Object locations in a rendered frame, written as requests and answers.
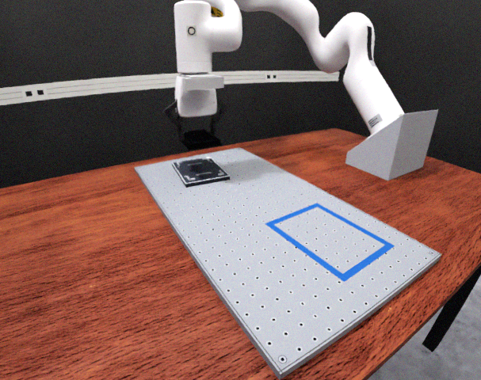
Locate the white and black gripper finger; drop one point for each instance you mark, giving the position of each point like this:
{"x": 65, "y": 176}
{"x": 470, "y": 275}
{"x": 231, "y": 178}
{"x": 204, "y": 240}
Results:
{"x": 178, "y": 121}
{"x": 216, "y": 118}

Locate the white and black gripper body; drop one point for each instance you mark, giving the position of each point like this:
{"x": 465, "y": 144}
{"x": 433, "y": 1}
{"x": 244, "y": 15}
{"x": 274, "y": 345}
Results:
{"x": 191, "y": 103}

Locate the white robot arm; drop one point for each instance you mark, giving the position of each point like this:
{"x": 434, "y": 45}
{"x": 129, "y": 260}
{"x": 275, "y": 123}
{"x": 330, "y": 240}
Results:
{"x": 202, "y": 29}

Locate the black well plate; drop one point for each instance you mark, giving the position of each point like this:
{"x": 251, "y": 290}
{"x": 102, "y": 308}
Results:
{"x": 200, "y": 139}

